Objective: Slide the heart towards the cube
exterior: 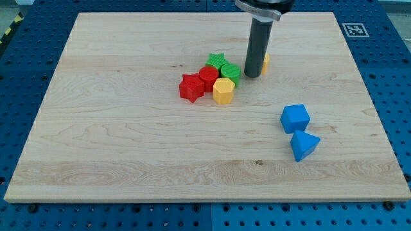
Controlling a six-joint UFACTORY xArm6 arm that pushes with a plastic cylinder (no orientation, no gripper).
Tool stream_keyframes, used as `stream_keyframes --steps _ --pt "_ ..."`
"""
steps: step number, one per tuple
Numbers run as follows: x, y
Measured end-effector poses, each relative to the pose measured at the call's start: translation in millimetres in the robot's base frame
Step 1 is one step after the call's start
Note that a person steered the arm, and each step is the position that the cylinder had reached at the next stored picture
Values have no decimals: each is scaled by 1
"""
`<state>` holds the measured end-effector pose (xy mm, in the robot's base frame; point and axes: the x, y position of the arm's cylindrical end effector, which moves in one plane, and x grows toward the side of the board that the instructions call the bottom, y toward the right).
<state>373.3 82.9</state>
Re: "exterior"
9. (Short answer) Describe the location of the green cylinder block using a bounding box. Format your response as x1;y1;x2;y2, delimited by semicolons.
220;63;241;87

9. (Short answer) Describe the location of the light wooden board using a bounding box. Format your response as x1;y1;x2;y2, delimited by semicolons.
4;12;410;203

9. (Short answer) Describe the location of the red star block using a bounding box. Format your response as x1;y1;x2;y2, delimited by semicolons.
179;73;205;103

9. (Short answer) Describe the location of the green star block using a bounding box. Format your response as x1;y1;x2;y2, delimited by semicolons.
205;53;229;71

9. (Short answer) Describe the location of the black robot arm flange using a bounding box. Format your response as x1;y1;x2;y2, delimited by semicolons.
234;0;295;22

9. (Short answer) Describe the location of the red cylinder block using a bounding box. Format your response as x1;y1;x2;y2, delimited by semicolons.
199;66;219;92

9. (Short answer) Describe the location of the white fiducial marker tag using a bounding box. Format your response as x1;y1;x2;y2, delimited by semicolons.
342;22;369;38

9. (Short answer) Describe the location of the blue triangle block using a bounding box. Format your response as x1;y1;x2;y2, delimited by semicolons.
290;130;320;162

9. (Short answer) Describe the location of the yellow hexagon block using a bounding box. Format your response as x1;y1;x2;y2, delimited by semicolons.
213;78;235;105

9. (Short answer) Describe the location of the yellow black hazard tape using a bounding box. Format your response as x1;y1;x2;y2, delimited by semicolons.
1;12;24;46

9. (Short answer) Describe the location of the yellow heart block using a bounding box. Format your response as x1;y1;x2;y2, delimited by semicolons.
261;53;270;75

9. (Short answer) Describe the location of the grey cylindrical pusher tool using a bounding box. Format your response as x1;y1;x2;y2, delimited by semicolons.
244;18;273;78

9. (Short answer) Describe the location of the blue cube block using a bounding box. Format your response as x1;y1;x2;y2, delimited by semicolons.
280;104;311;134

